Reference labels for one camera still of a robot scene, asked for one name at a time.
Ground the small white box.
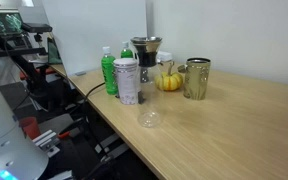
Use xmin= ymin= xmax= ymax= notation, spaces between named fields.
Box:
xmin=156 ymin=50 xmax=174 ymax=63

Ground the aluminium bracket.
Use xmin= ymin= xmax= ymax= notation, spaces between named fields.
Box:
xmin=32 ymin=129 xmax=62 ymax=158

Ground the white partition board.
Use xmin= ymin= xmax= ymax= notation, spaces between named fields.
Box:
xmin=41 ymin=0 xmax=149 ymax=77

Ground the red cup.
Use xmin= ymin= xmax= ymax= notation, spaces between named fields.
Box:
xmin=18 ymin=116 xmax=42 ymax=141

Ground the yellow striped pumpkin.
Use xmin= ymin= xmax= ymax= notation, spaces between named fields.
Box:
xmin=154 ymin=61 xmax=184 ymax=92

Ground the black camera on stand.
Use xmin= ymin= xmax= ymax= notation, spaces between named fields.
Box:
xmin=20 ymin=22 xmax=54 ymax=34

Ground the small green plastic bottle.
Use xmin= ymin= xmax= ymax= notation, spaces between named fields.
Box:
xmin=120 ymin=41 xmax=134 ymax=60

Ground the black metal stand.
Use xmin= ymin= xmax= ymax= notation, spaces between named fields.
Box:
xmin=0 ymin=31 xmax=57 ymax=104

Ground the black cable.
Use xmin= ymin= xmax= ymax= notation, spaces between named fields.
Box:
xmin=81 ymin=81 xmax=107 ymax=113

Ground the tall green plastic bottle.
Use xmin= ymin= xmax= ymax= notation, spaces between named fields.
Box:
xmin=100 ymin=46 xmax=119 ymax=96

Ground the gold metal tin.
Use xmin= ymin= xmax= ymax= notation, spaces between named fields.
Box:
xmin=177 ymin=57 xmax=212 ymax=101

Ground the clear glass cylinder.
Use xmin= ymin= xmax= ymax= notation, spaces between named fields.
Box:
xmin=136 ymin=62 xmax=162 ymax=129

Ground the white printed canister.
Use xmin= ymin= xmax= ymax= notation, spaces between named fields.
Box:
xmin=112 ymin=57 xmax=142 ymax=106

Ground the computer monitor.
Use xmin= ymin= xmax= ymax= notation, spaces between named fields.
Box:
xmin=0 ymin=12 xmax=25 ymax=35

